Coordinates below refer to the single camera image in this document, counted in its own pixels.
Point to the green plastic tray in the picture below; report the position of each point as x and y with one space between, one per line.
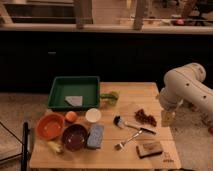
88 87

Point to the grey cloth in tray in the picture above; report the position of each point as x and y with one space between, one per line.
74 100

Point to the dark maroon bowl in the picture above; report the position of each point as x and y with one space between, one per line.
74 137

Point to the black chair frame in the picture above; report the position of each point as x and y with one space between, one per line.
24 142

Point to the orange red bowl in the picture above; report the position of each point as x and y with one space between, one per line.
50 126

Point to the green leafy vegetable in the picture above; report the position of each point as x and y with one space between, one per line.
111 97

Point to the brown wooden block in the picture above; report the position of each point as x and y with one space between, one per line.
149 149

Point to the blue sponge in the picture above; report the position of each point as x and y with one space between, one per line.
95 136

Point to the silver fork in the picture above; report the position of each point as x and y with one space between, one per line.
122 144

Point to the dark red grape bunch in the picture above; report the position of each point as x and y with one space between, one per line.
141 117

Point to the orange fruit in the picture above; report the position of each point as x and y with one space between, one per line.
71 116

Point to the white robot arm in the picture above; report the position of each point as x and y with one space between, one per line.
186 83

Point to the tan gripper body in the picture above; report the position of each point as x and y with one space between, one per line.
167 118

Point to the white cup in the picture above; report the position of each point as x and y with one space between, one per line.
93 115

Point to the black dish brush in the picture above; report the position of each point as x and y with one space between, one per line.
121 123

